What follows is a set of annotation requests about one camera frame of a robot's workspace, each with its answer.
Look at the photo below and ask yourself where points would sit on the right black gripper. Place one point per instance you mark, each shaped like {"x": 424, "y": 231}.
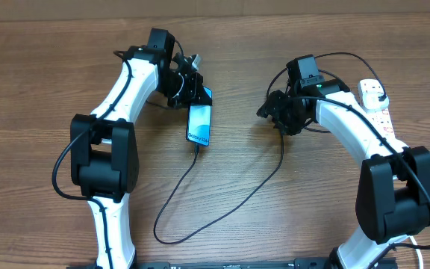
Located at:
{"x": 272, "y": 108}

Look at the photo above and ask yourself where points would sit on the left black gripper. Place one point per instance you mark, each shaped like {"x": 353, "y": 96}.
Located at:
{"x": 195, "y": 89}

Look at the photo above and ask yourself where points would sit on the Samsung Galaxy smartphone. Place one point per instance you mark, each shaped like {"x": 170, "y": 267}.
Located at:
{"x": 199, "y": 124}

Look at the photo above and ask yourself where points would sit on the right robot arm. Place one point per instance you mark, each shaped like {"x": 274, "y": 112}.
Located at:
{"x": 393, "y": 199}

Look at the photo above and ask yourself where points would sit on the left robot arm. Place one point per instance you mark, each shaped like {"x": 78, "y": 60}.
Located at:
{"x": 103, "y": 147}

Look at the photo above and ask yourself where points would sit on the white charger plug adapter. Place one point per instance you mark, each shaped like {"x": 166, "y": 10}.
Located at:
{"x": 371, "y": 102}

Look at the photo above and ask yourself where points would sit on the white power strip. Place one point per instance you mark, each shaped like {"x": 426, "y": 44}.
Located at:
{"x": 381, "y": 119}

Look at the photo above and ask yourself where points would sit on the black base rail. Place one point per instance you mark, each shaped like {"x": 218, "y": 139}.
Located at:
{"x": 233, "y": 265}

